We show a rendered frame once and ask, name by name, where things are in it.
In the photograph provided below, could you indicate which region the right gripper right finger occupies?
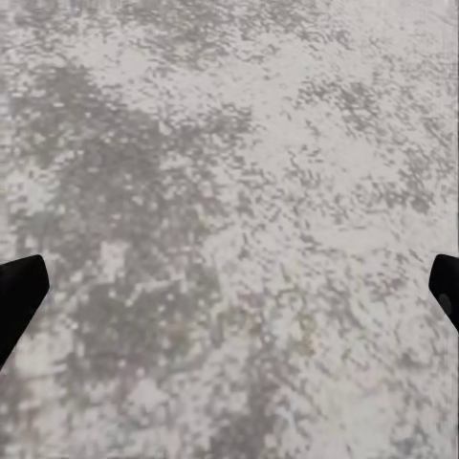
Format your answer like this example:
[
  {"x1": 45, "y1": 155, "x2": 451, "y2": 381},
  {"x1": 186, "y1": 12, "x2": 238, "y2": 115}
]
[{"x1": 428, "y1": 253, "x2": 459, "y2": 332}]

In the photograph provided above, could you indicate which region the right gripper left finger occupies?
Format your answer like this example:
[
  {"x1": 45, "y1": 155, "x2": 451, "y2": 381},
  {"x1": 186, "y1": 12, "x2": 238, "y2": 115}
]
[{"x1": 0, "y1": 254, "x2": 50, "y2": 369}]

